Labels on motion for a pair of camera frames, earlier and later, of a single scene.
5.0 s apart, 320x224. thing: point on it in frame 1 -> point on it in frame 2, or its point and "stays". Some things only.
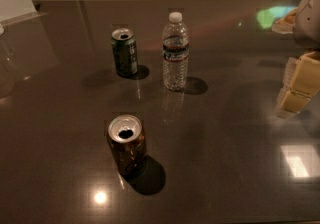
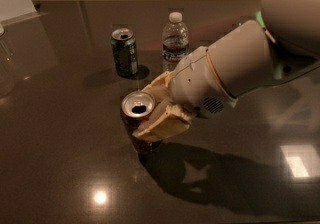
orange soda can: [126, 137] -> [135, 105]
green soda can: [124, 46] stays
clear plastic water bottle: [175, 47] stays
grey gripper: [308, 23] -> [194, 81]
